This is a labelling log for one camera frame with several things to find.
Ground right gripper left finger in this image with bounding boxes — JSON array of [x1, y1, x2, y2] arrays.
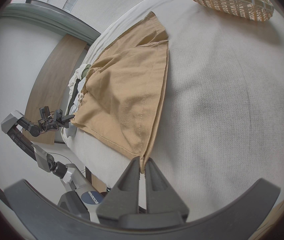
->
[[96, 157, 142, 224]]

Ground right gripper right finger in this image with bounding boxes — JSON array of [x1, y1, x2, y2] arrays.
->
[[144, 158, 190, 222]]

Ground tan shorts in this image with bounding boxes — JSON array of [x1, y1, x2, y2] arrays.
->
[[72, 11, 170, 161]]

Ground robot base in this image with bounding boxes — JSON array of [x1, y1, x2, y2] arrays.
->
[[57, 163, 107, 221]]

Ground pale blue garment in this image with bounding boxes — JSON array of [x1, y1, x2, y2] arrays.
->
[[62, 100, 80, 145]]

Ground black garment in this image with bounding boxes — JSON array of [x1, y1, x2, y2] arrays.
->
[[68, 80, 83, 105]]

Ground white garment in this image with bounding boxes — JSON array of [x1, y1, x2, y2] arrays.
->
[[68, 63, 88, 95]]

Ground green garment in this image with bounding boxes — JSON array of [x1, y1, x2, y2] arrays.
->
[[82, 64, 92, 79]]

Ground bed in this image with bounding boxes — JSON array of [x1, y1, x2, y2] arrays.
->
[[24, 0, 284, 224]]

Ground grey-green curtain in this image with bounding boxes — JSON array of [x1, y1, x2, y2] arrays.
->
[[1, 3, 102, 44]]

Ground window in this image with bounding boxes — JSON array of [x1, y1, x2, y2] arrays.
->
[[26, 0, 175, 36]]

